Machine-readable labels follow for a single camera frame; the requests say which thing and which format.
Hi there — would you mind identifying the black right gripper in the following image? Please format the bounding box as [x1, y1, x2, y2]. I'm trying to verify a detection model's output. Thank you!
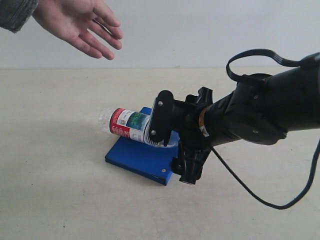
[146, 86, 213, 185]

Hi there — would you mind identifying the blue notebook folder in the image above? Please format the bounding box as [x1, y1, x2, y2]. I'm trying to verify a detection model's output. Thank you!
[105, 106, 178, 186]

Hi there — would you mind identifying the clear water bottle red cap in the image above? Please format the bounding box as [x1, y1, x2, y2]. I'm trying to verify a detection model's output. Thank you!
[98, 106, 179, 148]

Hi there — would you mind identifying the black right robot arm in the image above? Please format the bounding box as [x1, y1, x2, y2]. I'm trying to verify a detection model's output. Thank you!
[148, 49, 320, 185]

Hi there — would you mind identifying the grey sleeved forearm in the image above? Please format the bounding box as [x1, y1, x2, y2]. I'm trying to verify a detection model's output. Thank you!
[0, 0, 40, 33]

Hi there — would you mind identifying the person's open hand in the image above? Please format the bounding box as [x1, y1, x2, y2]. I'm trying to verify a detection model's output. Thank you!
[32, 0, 124, 61]

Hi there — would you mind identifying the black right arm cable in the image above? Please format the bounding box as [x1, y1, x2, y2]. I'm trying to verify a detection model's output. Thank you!
[211, 48, 320, 210]

